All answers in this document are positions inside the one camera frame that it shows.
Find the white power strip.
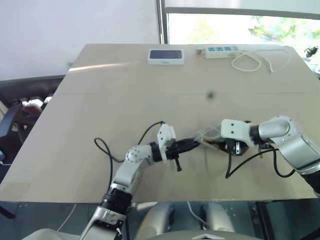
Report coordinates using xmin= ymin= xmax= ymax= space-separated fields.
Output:
xmin=204 ymin=45 xmax=240 ymax=60

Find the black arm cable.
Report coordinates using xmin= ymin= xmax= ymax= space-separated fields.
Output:
xmin=93 ymin=121 xmax=166 ymax=163
xmin=224 ymin=138 xmax=302 ymax=179

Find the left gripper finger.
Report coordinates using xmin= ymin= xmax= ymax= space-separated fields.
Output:
xmin=175 ymin=137 xmax=202 ymax=149
xmin=172 ymin=142 xmax=202 ymax=156

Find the dark window frame post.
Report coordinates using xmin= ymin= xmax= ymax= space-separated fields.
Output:
xmin=156 ymin=0 xmax=170 ymax=45

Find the white power strip cable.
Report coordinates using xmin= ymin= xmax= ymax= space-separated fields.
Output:
xmin=230 ymin=47 xmax=293 ymax=74

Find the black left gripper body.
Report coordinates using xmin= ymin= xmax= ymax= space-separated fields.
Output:
xmin=165 ymin=140 xmax=185 ymax=173

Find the grey roller blind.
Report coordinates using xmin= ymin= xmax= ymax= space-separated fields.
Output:
xmin=164 ymin=0 xmax=320 ymax=20

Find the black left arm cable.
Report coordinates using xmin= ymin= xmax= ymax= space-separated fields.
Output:
xmin=93 ymin=121 xmax=166 ymax=163

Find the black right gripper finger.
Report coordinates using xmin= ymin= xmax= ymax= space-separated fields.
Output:
xmin=208 ymin=140 xmax=227 ymax=151

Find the red and white device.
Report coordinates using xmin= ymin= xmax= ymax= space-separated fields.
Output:
xmin=20 ymin=97 xmax=43 ymax=119

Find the small black device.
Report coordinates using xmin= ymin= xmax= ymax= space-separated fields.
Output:
xmin=303 ymin=45 xmax=320 ymax=58

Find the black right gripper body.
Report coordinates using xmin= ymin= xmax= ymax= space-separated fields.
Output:
xmin=231 ymin=139 xmax=250 ymax=157

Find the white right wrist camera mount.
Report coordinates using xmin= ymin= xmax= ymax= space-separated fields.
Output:
xmin=220 ymin=118 xmax=254 ymax=147

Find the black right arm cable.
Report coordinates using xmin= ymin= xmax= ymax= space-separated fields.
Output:
xmin=224 ymin=138 xmax=302 ymax=179

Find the thin white cable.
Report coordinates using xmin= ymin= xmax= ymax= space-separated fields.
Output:
xmin=186 ymin=201 xmax=209 ymax=230
xmin=56 ymin=203 xmax=77 ymax=232

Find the white phone box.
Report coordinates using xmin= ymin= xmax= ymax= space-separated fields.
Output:
xmin=147 ymin=48 xmax=186 ymax=66

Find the black office chair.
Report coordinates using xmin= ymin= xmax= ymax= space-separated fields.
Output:
xmin=0 ymin=99 xmax=27 ymax=153

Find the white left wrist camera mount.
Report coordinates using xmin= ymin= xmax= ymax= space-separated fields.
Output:
xmin=156 ymin=123 xmax=177 ymax=164

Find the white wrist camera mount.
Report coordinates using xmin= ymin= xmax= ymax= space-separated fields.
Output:
xmin=156 ymin=123 xmax=177 ymax=164
xmin=220 ymin=118 xmax=254 ymax=147

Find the silver rounded robot leg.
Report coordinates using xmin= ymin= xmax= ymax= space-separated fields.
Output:
xmin=199 ymin=201 xmax=236 ymax=234
xmin=134 ymin=202 xmax=176 ymax=240

